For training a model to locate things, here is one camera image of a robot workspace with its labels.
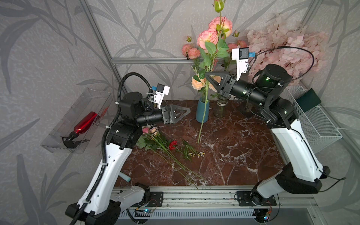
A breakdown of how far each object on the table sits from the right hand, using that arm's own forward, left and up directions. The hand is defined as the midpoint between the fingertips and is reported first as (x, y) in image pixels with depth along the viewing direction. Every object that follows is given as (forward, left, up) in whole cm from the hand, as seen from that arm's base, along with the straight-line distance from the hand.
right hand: (205, 74), depth 45 cm
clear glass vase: (+32, -18, -55) cm, 66 cm away
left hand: (-6, +7, -14) cm, 16 cm away
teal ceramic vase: (+24, -2, -44) cm, 50 cm away
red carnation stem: (+3, +17, -55) cm, 58 cm away
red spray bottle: (-10, +56, -25) cm, 63 cm away
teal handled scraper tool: (-16, +43, -57) cm, 73 cm away
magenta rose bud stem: (+6, +34, -56) cm, 66 cm away
